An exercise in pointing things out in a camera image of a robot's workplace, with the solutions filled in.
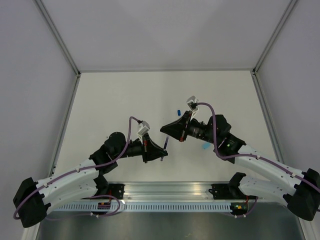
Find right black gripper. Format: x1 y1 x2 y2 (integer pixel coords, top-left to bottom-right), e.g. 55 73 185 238
160 111 219 145

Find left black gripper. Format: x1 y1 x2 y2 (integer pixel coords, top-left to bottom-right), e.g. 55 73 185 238
113 132 168 163

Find purple ink pen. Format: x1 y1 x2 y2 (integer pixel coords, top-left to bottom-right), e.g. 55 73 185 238
160 135 169 162

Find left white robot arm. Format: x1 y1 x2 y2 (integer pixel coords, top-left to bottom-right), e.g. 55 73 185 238
13 132 168 228

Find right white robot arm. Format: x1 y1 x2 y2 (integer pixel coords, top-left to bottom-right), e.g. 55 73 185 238
160 111 320 221

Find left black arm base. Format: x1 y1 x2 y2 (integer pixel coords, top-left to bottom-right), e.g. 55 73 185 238
94 175 125 200

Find light blue eraser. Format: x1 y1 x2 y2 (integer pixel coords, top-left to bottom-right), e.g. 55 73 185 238
202 142 211 150

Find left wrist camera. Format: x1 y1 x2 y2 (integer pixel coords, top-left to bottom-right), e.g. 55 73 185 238
137 120 150 142

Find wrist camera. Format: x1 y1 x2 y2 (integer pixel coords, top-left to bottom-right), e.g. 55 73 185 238
137 120 150 142
186 95 199 119

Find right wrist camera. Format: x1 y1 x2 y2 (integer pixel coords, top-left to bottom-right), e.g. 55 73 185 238
186 95 199 119

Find aluminium mounting rail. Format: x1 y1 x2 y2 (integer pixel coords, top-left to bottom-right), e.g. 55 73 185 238
74 181 261 201

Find white slotted cable duct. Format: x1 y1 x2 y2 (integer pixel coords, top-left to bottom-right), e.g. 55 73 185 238
55 200 232 213

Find right aluminium frame post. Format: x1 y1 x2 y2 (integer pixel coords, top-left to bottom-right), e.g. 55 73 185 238
252 0 299 76

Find aluminium frame post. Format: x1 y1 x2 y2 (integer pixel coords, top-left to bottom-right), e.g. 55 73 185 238
252 0 299 76
33 0 81 77

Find left aluminium frame post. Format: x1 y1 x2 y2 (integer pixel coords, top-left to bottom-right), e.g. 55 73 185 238
33 0 81 77

